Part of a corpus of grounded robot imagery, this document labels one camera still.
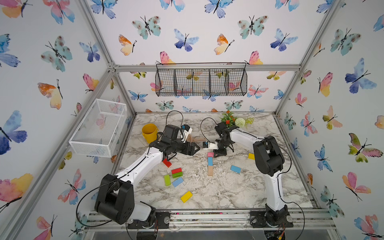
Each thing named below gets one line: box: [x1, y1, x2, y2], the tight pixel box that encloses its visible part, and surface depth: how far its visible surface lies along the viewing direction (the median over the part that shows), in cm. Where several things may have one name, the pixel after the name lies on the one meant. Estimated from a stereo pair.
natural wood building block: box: [208, 166, 214, 176], surface depth 93 cm
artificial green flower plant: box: [220, 110, 255, 129], surface depth 98 cm
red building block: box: [162, 158, 172, 168], surface depth 95 cm
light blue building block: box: [207, 157, 214, 166], surface depth 96 cm
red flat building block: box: [171, 167, 182, 175], surface depth 93 cm
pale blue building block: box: [172, 177, 184, 188], surface depth 88 cm
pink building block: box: [207, 152, 215, 158], surface depth 97 cm
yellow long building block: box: [180, 191, 193, 204], surface depth 82 cm
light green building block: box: [164, 174, 172, 186], surface depth 88 cm
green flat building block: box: [172, 171, 184, 179], surface depth 90 cm
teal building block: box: [231, 165, 242, 174], surface depth 93 cm
